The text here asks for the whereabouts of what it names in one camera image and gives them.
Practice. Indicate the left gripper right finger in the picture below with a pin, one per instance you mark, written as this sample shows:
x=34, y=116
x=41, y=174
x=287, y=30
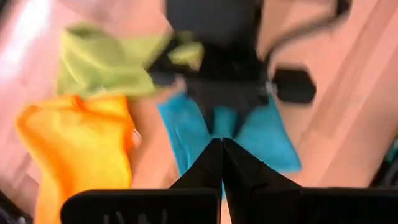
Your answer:
x=255, y=193

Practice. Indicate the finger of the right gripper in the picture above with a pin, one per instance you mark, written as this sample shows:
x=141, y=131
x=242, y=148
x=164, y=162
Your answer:
x=293, y=86
x=161, y=73

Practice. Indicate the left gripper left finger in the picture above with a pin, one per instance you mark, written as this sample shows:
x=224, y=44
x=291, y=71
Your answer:
x=199, y=180

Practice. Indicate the blue microfiber towel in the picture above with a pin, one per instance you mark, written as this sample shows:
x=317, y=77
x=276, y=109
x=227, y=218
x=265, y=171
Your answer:
x=270, y=140

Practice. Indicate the green microfiber towel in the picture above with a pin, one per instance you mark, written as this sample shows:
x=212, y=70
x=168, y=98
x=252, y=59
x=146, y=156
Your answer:
x=99, y=62

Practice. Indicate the orange microfiber towel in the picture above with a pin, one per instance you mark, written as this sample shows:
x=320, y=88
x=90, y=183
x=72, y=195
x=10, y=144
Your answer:
x=77, y=146

